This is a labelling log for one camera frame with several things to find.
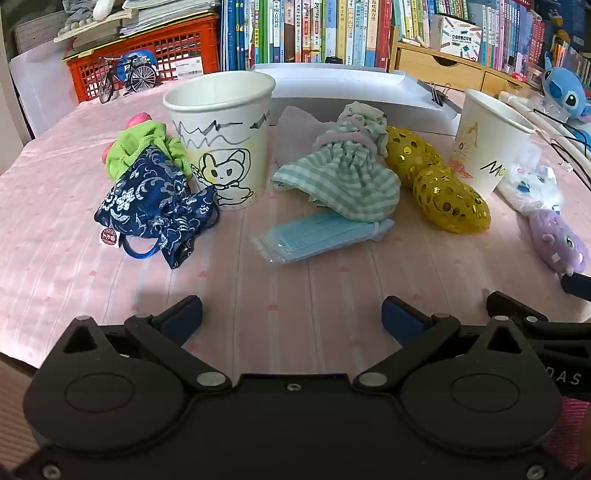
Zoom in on printed cardboard box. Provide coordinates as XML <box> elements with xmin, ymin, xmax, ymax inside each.
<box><xmin>429</xmin><ymin>14</ymin><xmax>483</xmax><ymax>60</ymax></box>

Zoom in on white plush cat toy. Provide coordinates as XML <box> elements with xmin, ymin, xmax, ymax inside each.
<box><xmin>499</xmin><ymin>159</ymin><xmax>565</xmax><ymax>215</ymax></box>

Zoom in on black cable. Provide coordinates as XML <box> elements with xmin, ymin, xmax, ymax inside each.
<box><xmin>533</xmin><ymin>108</ymin><xmax>591</xmax><ymax>160</ymax></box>

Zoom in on paper cup with handwritten name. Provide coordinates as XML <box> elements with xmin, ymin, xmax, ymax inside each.
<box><xmin>450</xmin><ymin>89</ymin><xmax>536</xmax><ymax>200</ymax></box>

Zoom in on row of books on organizer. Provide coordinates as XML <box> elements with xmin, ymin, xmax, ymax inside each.
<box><xmin>392</xmin><ymin>0</ymin><xmax>546</xmax><ymax>75</ymax></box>

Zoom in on yellow sequin plush toy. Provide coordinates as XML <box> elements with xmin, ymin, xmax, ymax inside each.
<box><xmin>385</xmin><ymin>126</ymin><xmax>491</xmax><ymax>234</ymax></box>

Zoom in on paper cup with rabbit drawing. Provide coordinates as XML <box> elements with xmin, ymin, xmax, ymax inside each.
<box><xmin>163</xmin><ymin>71</ymin><xmax>276</xmax><ymax>212</ymax></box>

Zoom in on green checked cloth cap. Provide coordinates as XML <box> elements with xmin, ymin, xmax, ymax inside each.
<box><xmin>271</xmin><ymin>102</ymin><xmax>402</xmax><ymax>220</ymax></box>

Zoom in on grey plush toy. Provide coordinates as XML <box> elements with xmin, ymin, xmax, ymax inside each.
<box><xmin>60</xmin><ymin>0</ymin><xmax>100</xmax><ymax>26</ymax></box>

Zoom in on row of thin slanted books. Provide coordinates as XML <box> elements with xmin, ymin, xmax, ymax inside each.
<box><xmin>531</xmin><ymin>18</ymin><xmax>591</xmax><ymax>88</ymax></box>

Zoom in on navy floral drawstring pouch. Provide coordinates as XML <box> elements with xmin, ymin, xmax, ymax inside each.
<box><xmin>95</xmin><ymin>148</ymin><xmax>220</xmax><ymax>271</ymax></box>

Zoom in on pile of books and papers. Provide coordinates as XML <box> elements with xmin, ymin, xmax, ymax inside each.
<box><xmin>53</xmin><ymin>0</ymin><xmax>222</xmax><ymax>49</ymax></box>

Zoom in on purple plush toy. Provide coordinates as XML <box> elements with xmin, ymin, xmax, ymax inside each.
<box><xmin>529</xmin><ymin>208</ymin><xmax>591</xmax><ymax>278</ymax></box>

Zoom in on row of tall upright books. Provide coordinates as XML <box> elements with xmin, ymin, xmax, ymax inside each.
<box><xmin>222</xmin><ymin>0</ymin><xmax>393</xmax><ymax>70</ymax></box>

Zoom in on black toy bicycle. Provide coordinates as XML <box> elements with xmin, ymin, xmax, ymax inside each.
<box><xmin>98</xmin><ymin>55</ymin><xmax>158</xmax><ymax>104</ymax></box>

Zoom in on red plastic crate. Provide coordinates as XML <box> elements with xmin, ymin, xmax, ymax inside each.
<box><xmin>67</xmin><ymin>13</ymin><xmax>220</xmax><ymax>103</ymax></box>

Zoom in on pink striped tablecloth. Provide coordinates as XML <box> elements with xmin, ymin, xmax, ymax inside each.
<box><xmin>0</xmin><ymin>76</ymin><xmax>591</xmax><ymax>384</ymax></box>

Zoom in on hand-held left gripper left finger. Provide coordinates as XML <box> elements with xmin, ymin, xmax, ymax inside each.
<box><xmin>60</xmin><ymin>295</ymin><xmax>232</xmax><ymax>393</ymax></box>

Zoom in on blue face mask pack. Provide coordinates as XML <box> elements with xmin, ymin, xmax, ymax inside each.
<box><xmin>250</xmin><ymin>211</ymin><xmax>396</xmax><ymax>266</ymax></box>

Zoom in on blue alien plush toy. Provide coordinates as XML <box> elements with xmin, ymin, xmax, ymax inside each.
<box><xmin>541</xmin><ymin>52</ymin><xmax>591</xmax><ymax>121</ymax></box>

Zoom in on black binder clip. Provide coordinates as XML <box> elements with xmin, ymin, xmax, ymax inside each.
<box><xmin>418</xmin><ymin>80</ymin><xmax>458</xmax><ymax>108</ymax></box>

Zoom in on grey board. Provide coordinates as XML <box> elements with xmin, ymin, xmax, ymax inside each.
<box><xmin>14</xmin><ymin>11</ymin><xmax>65</xmax><ymax>54</ymax></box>

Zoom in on wooden desk organizer with drawers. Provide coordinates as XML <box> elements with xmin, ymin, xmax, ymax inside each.
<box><xmin>389</xmin><ymin>39</ymin><xmax>532</xmax><ymax>99</ymax></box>

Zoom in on blue round card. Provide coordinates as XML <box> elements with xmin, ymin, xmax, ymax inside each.
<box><xmin>116</xmin><ymin>48</ymin><xmax>160</xmax><ymax>88</ymax></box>

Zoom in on white plastic tube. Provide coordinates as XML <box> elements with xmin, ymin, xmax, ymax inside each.
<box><xmin>498</xmin><ymin>90</ymin><xmax>591</xmax><ymax>174</ymax></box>

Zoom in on person's right forearm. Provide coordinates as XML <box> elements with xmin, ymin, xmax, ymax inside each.
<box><xmin>549</xmin><ymin>397</ymin><xmax>591</xmax><ymax>467</ymax></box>

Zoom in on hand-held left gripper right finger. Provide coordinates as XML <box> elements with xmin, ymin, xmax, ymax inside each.
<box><xmin>353</xmin><ymin>296</ymin><xmax>529</xmax><ymax>392</ymax></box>

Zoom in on clear plastic wrap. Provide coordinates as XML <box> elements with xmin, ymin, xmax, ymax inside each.
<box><xmin>522</xmin><ymin>90</ymin><xmax>559</xmax><ymax>115</ymax></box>

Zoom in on white shallow box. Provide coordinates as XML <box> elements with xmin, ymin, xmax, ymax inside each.
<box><xmin>252</xmin><ymin>63</ymin><xmax>460</xmax><ymax>137</ymax></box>

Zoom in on pink scrunchie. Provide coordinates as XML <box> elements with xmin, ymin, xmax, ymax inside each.
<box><xmin>102</xmin><ymin>112</ymin><xmax>153</xmax><ymax>160</ymax></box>

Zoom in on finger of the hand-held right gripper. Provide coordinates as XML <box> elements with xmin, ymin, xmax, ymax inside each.
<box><xmin>486</xmin><ymin>291</ymin><xmax>550</xmax><ymax>326</ymax></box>
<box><xmin>562</xmin><ymin>273</ymin><xmax>591</xmax><ymax>298</ymax></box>

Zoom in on lilac fluffy scrunchie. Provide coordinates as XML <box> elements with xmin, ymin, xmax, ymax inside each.
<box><xmin>311</xmin><ymin>121</ymin><xmax>370</xmax><ymax>151</ymax></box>

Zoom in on green scrunchie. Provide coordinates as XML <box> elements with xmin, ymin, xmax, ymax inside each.
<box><xmin>105</xmin><ymin>122</ymin><xmax>194</xmax><ymax>181</ymax></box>

